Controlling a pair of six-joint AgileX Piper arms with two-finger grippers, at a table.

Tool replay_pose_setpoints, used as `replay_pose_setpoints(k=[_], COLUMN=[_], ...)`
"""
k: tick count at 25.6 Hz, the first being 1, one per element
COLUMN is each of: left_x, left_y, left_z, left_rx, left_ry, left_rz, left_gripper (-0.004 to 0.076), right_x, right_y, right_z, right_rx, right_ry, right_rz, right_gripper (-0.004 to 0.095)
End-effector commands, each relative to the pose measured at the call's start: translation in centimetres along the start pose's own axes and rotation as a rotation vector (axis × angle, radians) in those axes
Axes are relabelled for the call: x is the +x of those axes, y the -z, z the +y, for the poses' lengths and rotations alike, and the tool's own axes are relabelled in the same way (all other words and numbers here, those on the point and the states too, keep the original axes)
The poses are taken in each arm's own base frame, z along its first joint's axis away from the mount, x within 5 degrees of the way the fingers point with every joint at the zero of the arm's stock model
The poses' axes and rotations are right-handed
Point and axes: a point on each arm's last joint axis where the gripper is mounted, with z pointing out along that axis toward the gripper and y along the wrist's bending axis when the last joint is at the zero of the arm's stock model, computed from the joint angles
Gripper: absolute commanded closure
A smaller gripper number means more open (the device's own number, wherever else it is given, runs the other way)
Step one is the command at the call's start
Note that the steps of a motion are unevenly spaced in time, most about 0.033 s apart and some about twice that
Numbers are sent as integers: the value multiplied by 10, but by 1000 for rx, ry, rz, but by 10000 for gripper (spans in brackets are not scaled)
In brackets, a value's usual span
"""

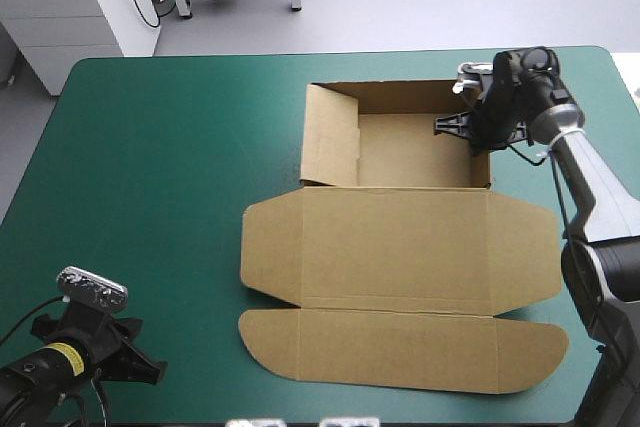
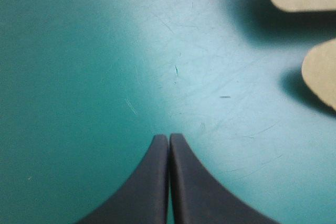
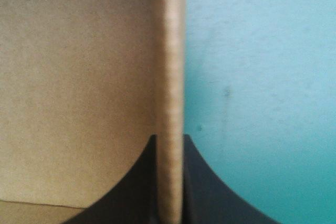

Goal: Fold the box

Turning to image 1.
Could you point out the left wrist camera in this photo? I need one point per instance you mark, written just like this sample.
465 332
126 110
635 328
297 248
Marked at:
92 288

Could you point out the brown cardboard box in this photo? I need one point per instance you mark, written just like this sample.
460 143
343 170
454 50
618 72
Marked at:
400 247

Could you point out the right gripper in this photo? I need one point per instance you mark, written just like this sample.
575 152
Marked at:
497 107

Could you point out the white drawer cabinet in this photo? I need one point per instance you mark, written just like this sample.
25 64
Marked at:
65 22

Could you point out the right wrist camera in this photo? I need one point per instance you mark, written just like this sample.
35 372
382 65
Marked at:
472 74

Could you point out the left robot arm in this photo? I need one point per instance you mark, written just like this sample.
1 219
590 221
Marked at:
30 382

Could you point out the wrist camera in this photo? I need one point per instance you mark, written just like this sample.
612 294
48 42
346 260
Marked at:
472 74
92 288

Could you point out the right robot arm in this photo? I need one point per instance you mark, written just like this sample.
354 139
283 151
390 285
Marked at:
585 187

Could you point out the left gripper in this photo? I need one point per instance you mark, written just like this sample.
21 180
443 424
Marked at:
90 329

